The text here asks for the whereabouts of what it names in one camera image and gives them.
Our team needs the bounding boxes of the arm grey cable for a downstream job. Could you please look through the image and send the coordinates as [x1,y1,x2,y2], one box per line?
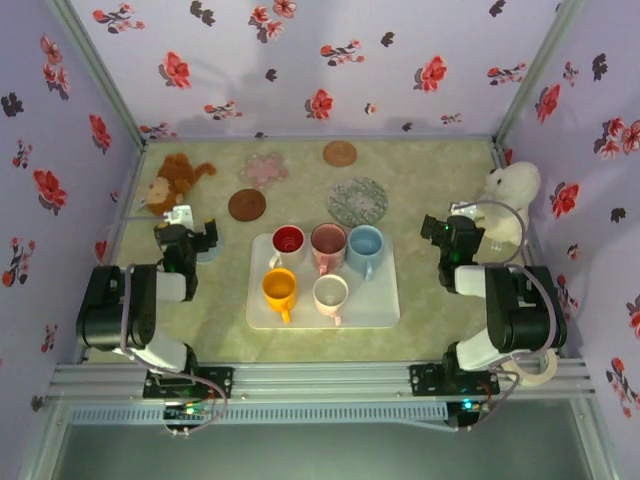
[452,198,560,434]
[93,213,229,440]

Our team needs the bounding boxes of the light blue cup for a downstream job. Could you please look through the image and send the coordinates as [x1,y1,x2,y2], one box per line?
[346,224,385,282]

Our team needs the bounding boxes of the orange brown round coaster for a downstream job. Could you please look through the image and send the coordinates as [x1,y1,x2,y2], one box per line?
[322,140,358,167]

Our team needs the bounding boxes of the yellow cup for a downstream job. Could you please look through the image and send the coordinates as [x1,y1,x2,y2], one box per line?
[261,267,299,325]

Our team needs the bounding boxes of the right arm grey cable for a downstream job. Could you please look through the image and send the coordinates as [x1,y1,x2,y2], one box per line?
[452,198,560,434]

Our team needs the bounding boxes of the masking tape roll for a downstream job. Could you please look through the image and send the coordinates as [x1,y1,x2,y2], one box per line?
[492,347,559,387]

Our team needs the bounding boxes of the aluminium mounting rail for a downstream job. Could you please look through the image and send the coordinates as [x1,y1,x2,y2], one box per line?
[47,362,599,401]

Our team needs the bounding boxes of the pale pink cup cream inside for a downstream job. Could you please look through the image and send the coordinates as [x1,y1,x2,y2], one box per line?
[312,273,350,327]

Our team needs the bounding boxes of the white bear plush toy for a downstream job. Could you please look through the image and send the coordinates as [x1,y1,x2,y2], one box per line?
[469,160,543,249]

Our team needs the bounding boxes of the left arm grey cable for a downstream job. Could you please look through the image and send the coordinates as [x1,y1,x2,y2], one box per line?
[93,213,229,440]

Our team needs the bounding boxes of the blue woven round coaster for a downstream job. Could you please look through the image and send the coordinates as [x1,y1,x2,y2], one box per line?
[194,244,224,265]

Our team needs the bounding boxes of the brown monkey plush toy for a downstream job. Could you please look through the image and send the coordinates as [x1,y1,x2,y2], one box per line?
[138,152,218,219]

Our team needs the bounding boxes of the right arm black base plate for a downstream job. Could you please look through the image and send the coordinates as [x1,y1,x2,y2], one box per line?
[408,363,501,399]

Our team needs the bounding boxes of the green floral round coaster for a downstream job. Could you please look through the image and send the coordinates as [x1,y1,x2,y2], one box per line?
[327,177,390,227]

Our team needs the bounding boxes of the dark brown round coaster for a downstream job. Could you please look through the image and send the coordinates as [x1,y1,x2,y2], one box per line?
[227,188,267,222]

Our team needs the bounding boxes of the white plastic tray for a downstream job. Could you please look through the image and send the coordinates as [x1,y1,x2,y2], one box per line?
[244,232,402,331]

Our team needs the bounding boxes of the pink flower shaped coaster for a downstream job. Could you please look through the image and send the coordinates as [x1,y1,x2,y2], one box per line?
[237,152,290,190]

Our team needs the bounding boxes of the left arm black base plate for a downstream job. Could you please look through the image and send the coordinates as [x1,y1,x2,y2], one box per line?
[143,366,235,400]

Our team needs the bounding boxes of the aluminium frame post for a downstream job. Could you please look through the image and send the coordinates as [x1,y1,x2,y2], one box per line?
[44,0,149,151]
[492,0,586,146]

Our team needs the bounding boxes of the grey slotted cable duct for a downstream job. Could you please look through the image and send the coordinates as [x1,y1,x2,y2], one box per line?
[67,402,449,426]

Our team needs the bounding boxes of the dark pink cup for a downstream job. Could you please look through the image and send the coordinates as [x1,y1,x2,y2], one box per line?
[309,222,349,277]

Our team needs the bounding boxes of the white cup red inside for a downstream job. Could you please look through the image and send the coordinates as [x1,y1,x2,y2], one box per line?
[267,224,307,271]

